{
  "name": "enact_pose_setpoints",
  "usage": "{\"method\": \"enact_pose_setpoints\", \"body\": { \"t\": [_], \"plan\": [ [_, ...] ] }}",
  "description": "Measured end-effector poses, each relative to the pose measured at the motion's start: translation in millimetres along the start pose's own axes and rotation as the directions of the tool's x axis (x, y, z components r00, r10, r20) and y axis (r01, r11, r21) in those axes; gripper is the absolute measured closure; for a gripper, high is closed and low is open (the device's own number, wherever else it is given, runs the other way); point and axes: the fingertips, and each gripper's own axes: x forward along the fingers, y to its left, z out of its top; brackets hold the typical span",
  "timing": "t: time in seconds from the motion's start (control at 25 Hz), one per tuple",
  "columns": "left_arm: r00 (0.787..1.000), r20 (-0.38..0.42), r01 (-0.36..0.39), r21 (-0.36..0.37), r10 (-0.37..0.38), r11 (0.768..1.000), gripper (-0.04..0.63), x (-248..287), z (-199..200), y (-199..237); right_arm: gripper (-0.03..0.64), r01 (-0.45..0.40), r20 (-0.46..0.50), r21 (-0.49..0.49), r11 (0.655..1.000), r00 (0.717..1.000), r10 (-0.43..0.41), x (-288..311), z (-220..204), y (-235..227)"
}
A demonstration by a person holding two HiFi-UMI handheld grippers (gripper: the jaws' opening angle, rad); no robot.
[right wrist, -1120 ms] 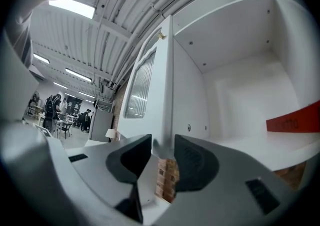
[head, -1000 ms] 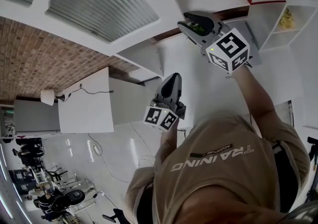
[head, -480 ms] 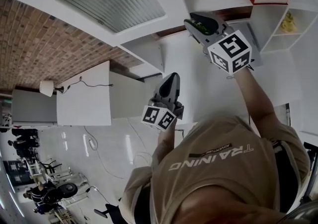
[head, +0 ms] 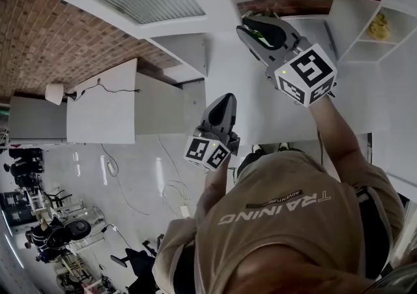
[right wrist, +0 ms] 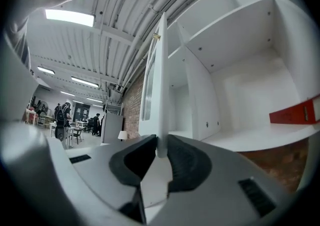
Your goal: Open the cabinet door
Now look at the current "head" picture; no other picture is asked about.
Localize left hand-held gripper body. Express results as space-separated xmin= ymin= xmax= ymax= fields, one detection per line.
xmin=183 ymin=125 xmax=241 ymax=173

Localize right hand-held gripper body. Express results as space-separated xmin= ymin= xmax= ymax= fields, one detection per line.
xmin=265 ymin=37 xmax=338 ymax=108

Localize person's left forearm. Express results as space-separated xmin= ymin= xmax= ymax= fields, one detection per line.
xmin=194 ymin=152 xmax=233 ymax=222

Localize person's right forearm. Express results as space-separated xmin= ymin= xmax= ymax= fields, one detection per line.
xmin=308 ymin=95 xmax=374 ymax=186

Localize white shelving unit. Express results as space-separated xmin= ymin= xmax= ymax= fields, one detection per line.
xmin=149 ymin=0 xmax=417 ymax=77

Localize person's legs dark trousers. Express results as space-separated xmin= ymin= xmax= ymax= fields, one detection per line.
xmin=237 ymin=143 xmax=307 ymax=186

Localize yellow crumpled cloth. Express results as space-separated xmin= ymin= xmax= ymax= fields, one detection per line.
xmin=367 ymin=12 xmax=391 ymax=41

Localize person's torso beige shirt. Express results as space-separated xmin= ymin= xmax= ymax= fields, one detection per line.
xmin=152 ymin=151 xmax=407 ymax=294

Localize black office chair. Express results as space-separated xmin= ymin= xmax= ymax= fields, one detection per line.
xmin=110 ymin=233 xmax=164 ymax=294

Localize black floor fan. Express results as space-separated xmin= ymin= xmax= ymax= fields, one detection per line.
xmin=64 ymin=219 xmax=93 ymax=242

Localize person's head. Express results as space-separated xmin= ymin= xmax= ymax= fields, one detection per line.
xmin=234 ymin=246 xmax=379 ymax=294

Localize white table lamp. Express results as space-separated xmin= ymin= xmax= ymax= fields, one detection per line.
xmin=44 ymin=83 xmax=78 ymax=106

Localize white floor cable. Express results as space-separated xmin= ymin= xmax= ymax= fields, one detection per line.
xmin=158 ymin=136 xmax=196 ymax=218
xmin=100 ymin=143 xmax=151 ymax=216

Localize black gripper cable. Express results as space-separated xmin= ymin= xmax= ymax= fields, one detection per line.
xmin=317 ymin=128 xmax=325 ymax=166

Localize black lamp cord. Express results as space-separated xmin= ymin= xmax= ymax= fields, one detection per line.
xmin=76 ymin=79 xmax=141 ymax=95

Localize black shoulder strap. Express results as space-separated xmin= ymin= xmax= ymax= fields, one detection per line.
xmin=172 ymin=243 xmax=197 ymax=294

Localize head-worn camera rig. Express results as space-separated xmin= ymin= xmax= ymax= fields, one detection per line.
xmin=369 ymin=261 xmax=417 ymax=294

